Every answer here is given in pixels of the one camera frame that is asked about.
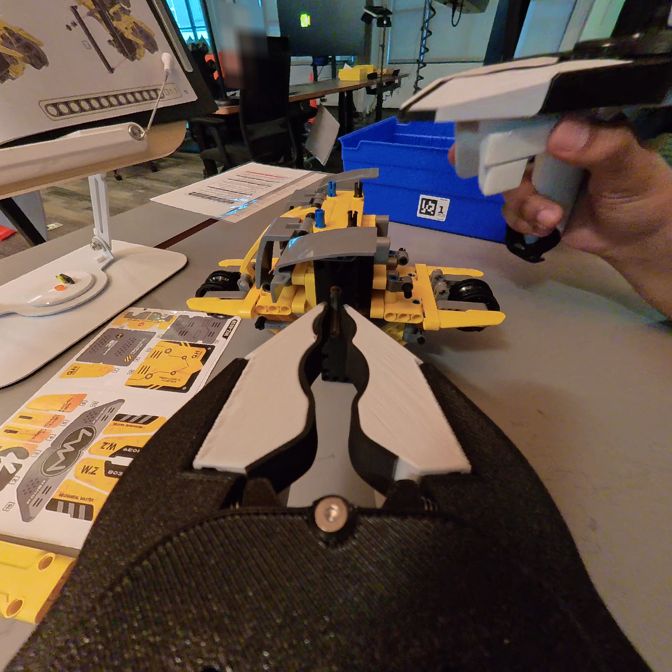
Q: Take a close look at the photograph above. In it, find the white book stand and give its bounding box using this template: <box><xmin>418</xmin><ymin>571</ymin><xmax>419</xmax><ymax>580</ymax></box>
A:
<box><xmin>0</xmin><ymin>0</ymin><xmax>218</xmax><ymax>389</ymax></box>

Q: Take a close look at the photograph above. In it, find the open instruction booklet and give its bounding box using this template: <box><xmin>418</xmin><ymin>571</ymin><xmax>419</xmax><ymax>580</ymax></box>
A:
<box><xmin>0</xmin><ymin>0</ymin><xmax>199</xmax><ymax>146</ymax></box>

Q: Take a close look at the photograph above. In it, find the yellow toy brick vehicle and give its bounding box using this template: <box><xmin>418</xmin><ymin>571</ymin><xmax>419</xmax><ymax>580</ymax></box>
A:
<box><xmin>186</xmin><ymin>168</ymin><xmax>506</xmax><ymax>383</ymax></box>

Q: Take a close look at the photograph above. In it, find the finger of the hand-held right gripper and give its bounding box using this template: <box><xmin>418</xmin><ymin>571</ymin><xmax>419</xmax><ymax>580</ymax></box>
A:
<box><xmin>397</xmin><ymin>59</ymin><xmax>632</xmax><ymax>124</ymax></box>
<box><xmin>403</xmin><ymin>56</ymin><xmax>562</xmax><ymax>104</ymax></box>

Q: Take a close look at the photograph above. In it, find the wooden desk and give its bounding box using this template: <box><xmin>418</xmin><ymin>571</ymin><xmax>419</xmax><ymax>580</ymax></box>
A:
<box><xmin>289</xmin><ymin>71</ymin><xmax>411</xmax><ymax>129</ymax></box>

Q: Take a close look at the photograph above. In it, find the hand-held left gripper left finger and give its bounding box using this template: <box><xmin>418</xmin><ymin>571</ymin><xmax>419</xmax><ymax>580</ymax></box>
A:
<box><xmin>192</xmin><ymin>303</ymin><xmax>333</xmax><ymax>476</ymax></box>

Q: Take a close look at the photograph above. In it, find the black office chair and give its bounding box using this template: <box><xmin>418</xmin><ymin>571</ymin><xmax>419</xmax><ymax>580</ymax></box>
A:
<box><xmin>239</xmin><ymin>36</ymin><xmax>306</xmax><ymax>170</ymax></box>

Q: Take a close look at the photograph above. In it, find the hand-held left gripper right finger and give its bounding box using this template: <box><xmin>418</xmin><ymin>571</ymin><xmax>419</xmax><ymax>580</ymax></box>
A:
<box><xmin>342</xmin><ymin>303</ymin><xmax>471</xmax><ymax>482</ymax></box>

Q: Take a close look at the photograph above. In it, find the flat yellow brick panel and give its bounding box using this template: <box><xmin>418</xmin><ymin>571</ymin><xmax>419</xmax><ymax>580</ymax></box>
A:
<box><xmin>0</xmin><ymin>541</ymin><xmax>77</xmax><ymax>623</ymax></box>

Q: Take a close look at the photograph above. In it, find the yellow sticker sheet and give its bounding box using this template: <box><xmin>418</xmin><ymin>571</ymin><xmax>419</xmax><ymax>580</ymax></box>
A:
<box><xmin>0</xmin><ymin>307</ymin><xmax>242</xmax><ymax>552</ymax></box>

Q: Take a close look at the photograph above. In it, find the printed paper sheet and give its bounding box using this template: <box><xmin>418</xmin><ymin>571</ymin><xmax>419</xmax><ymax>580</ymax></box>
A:
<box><xmin>150</xmin><ymin>163</ymin><xmax>316</xmax><ymax>224</ymax></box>

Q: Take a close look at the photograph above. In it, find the black computer monitor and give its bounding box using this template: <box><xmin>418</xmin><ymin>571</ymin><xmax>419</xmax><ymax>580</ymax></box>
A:
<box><xmin>277</xmin><ymin>0</ymin><xmax>366</xmax><ymax>57</ymax></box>

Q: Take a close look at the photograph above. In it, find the coiled black cable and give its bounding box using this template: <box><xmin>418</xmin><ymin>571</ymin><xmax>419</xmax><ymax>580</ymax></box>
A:
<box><xmin>415</xmin><ymin>0</ymin><xmax>438</xmax><ymax>92</ymax></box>

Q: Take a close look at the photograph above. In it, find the blue plastic bin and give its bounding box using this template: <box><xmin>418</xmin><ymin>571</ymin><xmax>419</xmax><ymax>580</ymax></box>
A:
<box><xmin>338</xmin><ymin>117</ymin><xmax>507</xmax><ymax>244</ymax></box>

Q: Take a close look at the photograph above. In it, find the hanging white paper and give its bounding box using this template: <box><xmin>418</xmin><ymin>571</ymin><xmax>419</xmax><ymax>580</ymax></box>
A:
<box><xmin>306</xmin><ymin>105</ymin><xmax>341</xmax><ymax>166</ymax></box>

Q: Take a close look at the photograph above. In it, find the person's right hand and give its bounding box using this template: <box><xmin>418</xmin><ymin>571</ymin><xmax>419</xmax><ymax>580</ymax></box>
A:
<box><xmin>448</xmin><ymin>113</ymin><xmax>672</xmax><ymax>276</ymax></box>

